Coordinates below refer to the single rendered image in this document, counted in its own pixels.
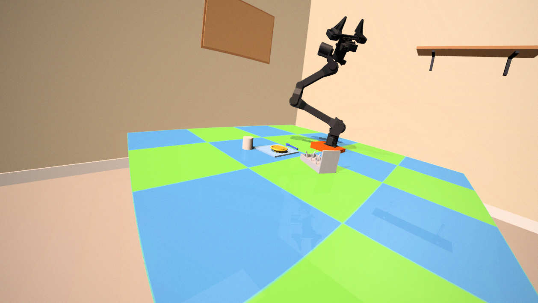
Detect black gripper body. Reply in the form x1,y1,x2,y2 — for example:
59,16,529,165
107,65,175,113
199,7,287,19
326,29,367,53

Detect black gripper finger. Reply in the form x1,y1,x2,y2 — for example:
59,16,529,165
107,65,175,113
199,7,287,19
331,16,347,35
354,19,365,38

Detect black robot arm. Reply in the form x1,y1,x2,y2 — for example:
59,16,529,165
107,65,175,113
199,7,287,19
290,39,358,148

